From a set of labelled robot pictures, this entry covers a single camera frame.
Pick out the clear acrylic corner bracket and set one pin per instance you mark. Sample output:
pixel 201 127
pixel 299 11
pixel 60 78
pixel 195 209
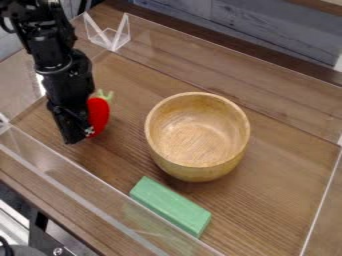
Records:
pixel 108 38

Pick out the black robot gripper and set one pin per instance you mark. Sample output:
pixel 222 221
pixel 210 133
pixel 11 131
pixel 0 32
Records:
pixel 46 33

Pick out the black metal table leg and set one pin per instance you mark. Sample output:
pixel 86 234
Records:
pixel 40 240

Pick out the light wooden bowl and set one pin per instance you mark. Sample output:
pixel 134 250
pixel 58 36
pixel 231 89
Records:
pixel 197 133

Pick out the clear acrylic tray wall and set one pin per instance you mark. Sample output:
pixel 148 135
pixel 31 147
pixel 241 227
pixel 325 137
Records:
pixel 99 214

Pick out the red plush strawberry toy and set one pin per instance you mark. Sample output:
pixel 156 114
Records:
pixel 99 111

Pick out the green rectangular block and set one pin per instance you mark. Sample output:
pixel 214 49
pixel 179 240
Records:
pixel 175 208

